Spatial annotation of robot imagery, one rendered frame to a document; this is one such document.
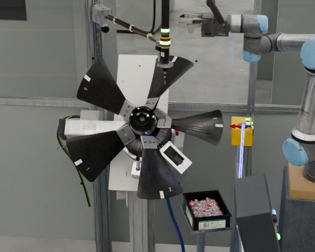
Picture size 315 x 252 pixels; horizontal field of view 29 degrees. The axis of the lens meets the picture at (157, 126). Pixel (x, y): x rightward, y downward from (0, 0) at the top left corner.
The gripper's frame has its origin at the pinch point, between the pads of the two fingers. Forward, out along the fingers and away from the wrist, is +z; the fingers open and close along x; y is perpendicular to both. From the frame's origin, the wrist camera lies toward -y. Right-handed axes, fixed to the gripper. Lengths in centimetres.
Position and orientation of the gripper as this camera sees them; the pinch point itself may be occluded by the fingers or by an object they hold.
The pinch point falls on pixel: (181, 17)
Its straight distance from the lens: 256.2
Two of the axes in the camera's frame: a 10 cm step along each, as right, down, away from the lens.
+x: 0.8, -4.0, 9.1
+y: 0.0, 9.1, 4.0
